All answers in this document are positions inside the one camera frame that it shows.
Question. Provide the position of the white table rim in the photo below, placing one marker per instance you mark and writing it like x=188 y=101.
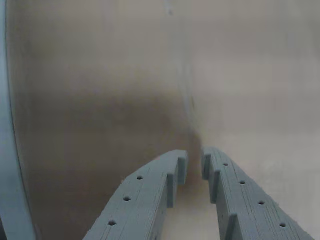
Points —
x=12 y=175

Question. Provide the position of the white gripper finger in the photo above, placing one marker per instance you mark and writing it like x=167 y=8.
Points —
x=247 y=210
x=140 y=200

